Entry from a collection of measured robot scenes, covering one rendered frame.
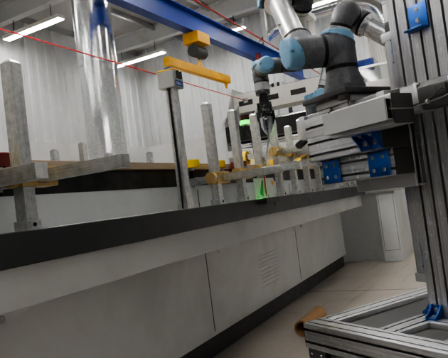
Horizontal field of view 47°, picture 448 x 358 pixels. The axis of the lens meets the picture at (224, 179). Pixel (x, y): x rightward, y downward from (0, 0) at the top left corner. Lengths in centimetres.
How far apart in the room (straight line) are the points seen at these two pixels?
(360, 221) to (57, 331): 367
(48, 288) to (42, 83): 1031
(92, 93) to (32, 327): 509
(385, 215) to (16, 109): 385
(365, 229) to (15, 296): 398
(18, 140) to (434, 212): 131
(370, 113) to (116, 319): 109
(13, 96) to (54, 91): 1045
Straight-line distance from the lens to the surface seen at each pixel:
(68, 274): 142
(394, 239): 477
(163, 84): 194
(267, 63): 244
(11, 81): 135
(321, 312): 286
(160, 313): 209
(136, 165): 198
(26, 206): 131
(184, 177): 189
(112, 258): 155
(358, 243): 496
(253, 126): 260
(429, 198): 186
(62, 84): 1201
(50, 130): 1145
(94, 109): 645
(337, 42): 190
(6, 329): 155
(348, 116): 165
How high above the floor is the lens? 71
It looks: 3 degrees up
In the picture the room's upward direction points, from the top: 7 degrees counter-clockwise
